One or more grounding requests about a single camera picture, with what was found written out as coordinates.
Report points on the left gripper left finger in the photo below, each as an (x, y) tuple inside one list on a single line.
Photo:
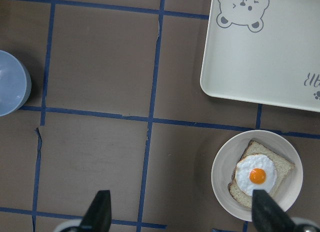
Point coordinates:
[(99, 214)]

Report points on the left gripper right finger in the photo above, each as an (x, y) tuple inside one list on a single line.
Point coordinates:
[(267, 215)]

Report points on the white round plate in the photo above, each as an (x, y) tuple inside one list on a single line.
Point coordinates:
[(230, 153)]

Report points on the bread slice under egg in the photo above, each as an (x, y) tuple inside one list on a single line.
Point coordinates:
[(283, 168)]

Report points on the fried egg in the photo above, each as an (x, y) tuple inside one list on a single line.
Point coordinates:
[(255, 172)]

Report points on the blue bowl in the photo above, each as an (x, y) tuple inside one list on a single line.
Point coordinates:
[(15, 83)]

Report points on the white bear tray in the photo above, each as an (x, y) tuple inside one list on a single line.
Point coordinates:
[(264, 51)]

